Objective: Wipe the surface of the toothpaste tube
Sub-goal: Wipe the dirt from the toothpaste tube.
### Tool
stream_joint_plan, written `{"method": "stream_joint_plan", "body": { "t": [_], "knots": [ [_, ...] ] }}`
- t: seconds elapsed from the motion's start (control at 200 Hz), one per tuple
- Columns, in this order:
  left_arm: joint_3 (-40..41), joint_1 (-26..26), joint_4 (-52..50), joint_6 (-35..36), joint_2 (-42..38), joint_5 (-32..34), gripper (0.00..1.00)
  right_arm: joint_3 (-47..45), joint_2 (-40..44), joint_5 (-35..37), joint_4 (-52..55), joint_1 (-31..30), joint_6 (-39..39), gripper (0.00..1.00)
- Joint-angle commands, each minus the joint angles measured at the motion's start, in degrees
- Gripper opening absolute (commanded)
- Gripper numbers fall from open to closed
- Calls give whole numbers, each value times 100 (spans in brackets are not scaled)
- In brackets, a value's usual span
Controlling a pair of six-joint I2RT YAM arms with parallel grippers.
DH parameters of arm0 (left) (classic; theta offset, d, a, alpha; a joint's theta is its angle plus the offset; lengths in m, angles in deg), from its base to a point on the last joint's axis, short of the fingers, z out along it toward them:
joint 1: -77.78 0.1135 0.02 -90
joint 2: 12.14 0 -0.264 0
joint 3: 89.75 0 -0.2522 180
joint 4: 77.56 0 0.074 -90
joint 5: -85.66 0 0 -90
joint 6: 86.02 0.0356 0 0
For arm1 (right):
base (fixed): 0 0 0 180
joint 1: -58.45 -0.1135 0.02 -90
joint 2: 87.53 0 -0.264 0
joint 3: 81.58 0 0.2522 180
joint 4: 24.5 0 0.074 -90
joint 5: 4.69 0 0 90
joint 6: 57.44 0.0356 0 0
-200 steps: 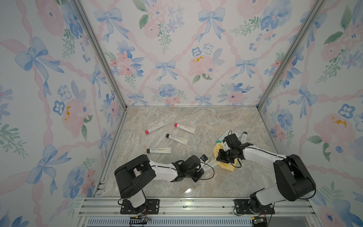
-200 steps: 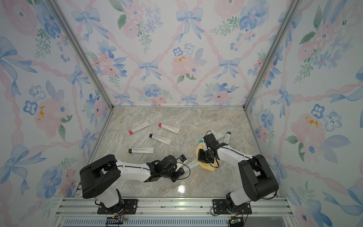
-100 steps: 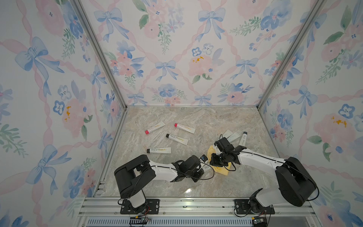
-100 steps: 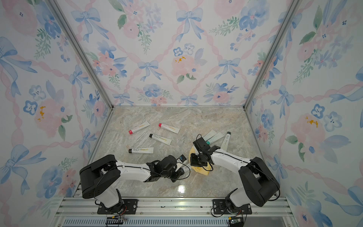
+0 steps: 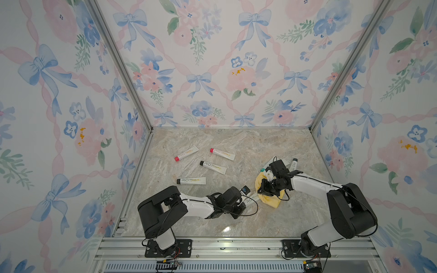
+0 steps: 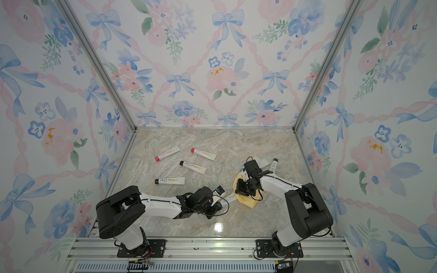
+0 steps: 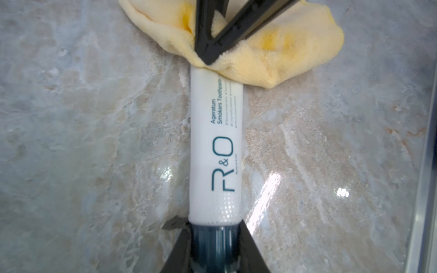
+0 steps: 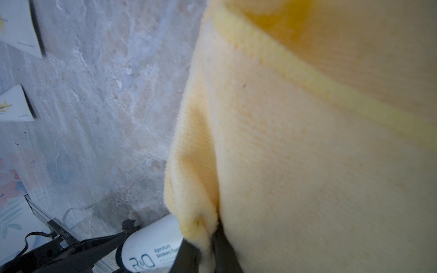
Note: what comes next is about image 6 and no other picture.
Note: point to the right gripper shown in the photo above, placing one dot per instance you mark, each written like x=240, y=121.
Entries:
x=240, y=189

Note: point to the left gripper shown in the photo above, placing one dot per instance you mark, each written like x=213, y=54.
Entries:
x=214, y=208

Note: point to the teal cap toothpaste tube back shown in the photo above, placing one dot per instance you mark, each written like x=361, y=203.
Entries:
x=246, y=159

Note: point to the teal cap toothpaste tube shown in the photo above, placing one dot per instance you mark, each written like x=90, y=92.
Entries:
x=263, y=163
x=246, y=159

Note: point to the yellow cleaning cloth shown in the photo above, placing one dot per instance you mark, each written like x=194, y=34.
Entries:
x=247, y=201

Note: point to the dark green cap toothpaste tube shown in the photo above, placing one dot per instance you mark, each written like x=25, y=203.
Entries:
x=226, y=201

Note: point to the toothpaste tube near left arm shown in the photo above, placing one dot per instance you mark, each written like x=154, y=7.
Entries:
x=170, y=181

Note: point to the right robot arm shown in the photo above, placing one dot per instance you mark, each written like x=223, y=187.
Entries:
x=307, y=210

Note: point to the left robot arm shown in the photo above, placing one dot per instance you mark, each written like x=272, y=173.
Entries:
x=117, y=214

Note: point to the black cap toothpaste tube centre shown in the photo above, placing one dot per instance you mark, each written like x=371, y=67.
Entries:
x=193, y=167

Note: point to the pink cap toothpaste tube centre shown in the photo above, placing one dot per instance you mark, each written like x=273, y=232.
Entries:
x=204, y=154

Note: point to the pink cap toothpaste tube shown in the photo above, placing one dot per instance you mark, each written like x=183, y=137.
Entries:
x=167, y=153
x=204, y=154

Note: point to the pink cap toothpaste tube left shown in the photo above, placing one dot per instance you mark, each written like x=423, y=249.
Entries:
x=167, y=153

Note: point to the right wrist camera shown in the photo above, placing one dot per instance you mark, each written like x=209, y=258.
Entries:
x=252, y=175

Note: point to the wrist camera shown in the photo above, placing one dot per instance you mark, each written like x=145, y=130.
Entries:
x=252, y=175
x=219, y=190

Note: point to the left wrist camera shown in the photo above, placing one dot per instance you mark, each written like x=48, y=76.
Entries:
x=219, y=190

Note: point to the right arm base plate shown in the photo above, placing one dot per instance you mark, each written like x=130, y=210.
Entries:
x=271, y=249

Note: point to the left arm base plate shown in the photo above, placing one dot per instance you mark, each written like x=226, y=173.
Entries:
x=149, y=249

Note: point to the aluminium front rail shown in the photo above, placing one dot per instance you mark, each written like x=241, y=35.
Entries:
x=210, y=253

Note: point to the right aluminium frame post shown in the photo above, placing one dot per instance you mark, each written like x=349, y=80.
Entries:
x=339, y=38

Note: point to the aluminium frame post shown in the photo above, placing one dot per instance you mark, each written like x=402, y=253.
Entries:
x=69, y=15
x=339, y=38

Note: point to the left aluminium frame post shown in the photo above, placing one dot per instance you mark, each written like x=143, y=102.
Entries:
x=69, y=15

